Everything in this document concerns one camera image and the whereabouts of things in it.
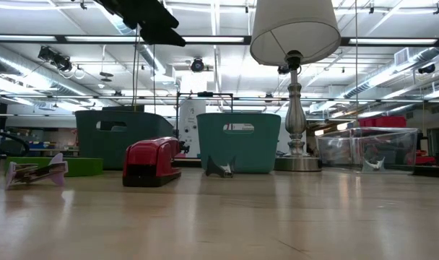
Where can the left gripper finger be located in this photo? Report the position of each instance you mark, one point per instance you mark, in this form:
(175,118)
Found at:
(161,38)
(154,14)

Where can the red stapler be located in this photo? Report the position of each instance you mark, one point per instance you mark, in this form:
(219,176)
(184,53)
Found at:
(151,159)

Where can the black staple remover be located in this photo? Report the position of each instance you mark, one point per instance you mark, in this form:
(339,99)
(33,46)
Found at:
(216,169)

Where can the bright green tape roll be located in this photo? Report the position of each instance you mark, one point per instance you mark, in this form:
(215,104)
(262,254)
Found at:
(84,167)

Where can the purple staple remover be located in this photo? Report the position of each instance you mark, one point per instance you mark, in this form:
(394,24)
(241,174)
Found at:
(35,172)

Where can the light blue staple remover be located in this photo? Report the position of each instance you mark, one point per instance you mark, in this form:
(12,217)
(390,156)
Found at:
(373,167)

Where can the black overhead beam with lights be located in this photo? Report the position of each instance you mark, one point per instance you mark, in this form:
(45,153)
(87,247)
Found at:
(60,38)

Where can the black ceiling spotlight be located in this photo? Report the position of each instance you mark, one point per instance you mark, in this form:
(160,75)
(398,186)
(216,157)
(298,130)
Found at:
(55,57)

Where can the dark teal plastic bin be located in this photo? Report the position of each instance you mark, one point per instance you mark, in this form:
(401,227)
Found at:
(89,144)

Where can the silver table lamp white shade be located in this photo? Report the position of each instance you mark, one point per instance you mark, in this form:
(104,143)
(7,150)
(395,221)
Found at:
(295,29)

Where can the teal plastic bin with label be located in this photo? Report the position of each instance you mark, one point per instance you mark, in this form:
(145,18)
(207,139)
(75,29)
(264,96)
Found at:
(255,151)

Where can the clear plastic container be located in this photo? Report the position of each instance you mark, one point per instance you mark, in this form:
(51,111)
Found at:
(335,148)

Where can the red crate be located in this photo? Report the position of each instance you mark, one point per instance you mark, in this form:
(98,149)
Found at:
(382,121)

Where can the black ceiling speaker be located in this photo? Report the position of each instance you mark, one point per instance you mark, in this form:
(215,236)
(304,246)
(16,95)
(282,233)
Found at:
(426,68)

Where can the red box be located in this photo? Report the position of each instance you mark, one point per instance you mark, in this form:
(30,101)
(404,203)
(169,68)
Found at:
(425,160)

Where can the silver spiral air duct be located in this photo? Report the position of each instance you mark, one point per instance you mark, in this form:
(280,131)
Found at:
(151,59)

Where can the black ceiling camera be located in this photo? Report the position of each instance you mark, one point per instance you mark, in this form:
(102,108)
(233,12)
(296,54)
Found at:
(197,65)

